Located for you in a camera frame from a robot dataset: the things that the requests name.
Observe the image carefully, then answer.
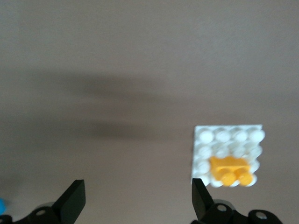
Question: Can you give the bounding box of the yellow two-stud block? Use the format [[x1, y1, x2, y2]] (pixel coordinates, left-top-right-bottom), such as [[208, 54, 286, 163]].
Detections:
[[209, 155, 255, 188]]

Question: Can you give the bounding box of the white studded base plate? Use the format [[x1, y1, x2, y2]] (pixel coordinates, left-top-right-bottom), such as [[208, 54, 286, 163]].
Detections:
[[191, 125, 266, 189]]

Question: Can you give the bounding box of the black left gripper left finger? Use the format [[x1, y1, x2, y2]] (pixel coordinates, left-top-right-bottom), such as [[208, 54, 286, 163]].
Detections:
[[0, 179, 86, 224]]

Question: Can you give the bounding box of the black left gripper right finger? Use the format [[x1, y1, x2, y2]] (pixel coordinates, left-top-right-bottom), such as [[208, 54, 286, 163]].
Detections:
[[190, 178, 284, 224]]

